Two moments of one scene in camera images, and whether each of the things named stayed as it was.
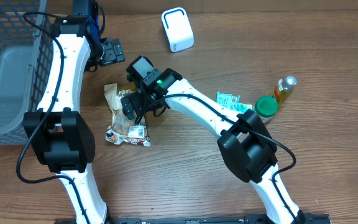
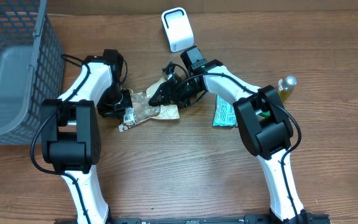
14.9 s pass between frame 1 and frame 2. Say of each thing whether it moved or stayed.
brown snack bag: moved
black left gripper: moved
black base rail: stayed
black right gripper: moved
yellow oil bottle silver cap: stayed
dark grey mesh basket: stayed
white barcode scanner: stayed
